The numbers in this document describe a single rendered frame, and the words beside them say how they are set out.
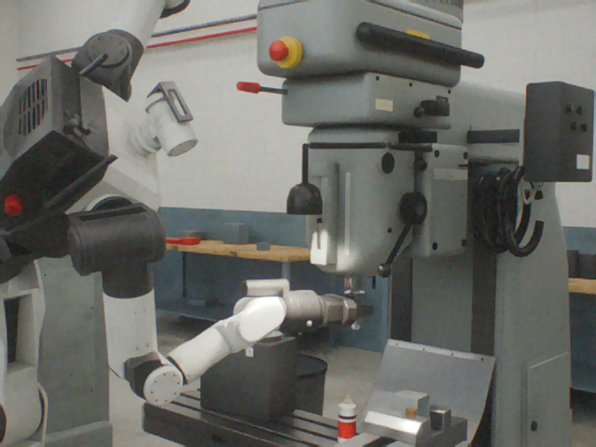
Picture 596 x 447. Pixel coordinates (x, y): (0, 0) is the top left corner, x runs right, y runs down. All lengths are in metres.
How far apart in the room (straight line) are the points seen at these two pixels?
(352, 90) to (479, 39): 4.86
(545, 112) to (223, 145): 6.54
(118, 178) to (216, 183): 6.74
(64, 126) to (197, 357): 0.50
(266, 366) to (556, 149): 0.83
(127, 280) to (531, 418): 1.14
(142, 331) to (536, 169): 0.87
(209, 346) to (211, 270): 6.71
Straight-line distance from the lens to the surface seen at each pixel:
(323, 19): 1.49
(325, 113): 1.58
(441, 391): 1.99
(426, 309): 2.04
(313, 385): 3.62
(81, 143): 1.38
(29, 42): 11.32
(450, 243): 1.79
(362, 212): 1.57
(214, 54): 8.27
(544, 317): 2.11
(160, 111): 1.46
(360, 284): 1.67
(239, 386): 1.94
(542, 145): 1.69
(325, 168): 1.56
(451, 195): 1.78
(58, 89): 1.43
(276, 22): 1.57
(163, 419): 2.07
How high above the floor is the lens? 1.51
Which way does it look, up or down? 3 degrees down
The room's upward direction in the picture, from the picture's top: 1 degrees clockwise
